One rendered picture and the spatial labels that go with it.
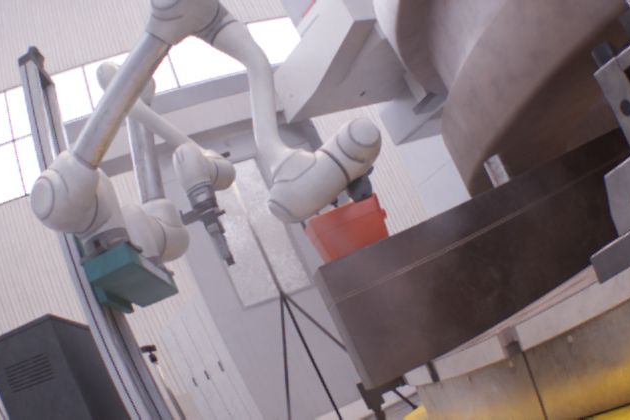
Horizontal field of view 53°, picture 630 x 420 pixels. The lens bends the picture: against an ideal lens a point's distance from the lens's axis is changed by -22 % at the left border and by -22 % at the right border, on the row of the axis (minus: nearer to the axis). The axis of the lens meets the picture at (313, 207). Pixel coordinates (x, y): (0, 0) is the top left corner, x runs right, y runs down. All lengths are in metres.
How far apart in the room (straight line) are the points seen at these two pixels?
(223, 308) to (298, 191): 3.50
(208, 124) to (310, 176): 3.79
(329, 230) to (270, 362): 3.13
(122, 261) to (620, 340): 1.31
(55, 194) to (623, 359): 1.42
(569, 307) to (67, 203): 1.23
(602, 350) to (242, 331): 3.95
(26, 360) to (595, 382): 1.60
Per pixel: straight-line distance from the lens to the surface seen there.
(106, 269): 2.01
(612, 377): 1.49
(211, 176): 2.48
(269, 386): 5.15
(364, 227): 2.13
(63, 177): 1.89
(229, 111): 5.60
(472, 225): 2.20
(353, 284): 2.09
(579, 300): 1.44
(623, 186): 1.10
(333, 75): 5.33
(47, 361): 2.13
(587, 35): 1.94
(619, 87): 1.45
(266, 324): 5.25
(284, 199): 1.72
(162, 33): 1.86
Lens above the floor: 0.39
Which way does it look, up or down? 12 degrees up
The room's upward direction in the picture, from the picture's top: 25 degrees counter-clockwise
